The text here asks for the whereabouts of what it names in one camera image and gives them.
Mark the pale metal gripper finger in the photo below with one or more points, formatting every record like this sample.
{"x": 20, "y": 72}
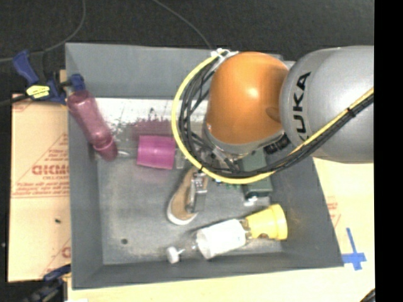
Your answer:
{"x": 191, "y": 197}
{"x": 201, "y": 197}

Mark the brown and white shoe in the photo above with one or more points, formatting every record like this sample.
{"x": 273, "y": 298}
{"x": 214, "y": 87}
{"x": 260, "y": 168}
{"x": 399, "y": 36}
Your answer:
{"x": 179, "y": 206}

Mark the dark green flat block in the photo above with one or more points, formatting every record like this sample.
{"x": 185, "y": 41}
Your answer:
{"x": 256, "y": 181}

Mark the magenta plastic cup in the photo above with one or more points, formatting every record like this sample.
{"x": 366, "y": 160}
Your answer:
{"x": 155, "y": 151}

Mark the grey metal bin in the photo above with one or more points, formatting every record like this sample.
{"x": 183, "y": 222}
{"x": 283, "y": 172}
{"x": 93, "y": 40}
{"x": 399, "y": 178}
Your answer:
{"x": 132, "y": 200}

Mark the yellow plastic cup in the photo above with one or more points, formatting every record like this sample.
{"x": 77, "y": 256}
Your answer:
{"x": 267, "y": 222}

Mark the purple plastic bottle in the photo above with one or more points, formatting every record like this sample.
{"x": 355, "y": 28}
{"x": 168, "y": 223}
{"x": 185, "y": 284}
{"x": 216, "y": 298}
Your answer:
{"x": 89, "y": 121}

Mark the brown cardboard board, red print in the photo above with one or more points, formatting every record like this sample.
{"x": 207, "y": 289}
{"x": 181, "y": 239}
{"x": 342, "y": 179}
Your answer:
{"x": 37, "y": 156}

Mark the black cylinder on white bracket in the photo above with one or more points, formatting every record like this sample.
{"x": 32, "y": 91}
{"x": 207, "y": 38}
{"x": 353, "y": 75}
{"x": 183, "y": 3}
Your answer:
{"x": 277, "y": 145}

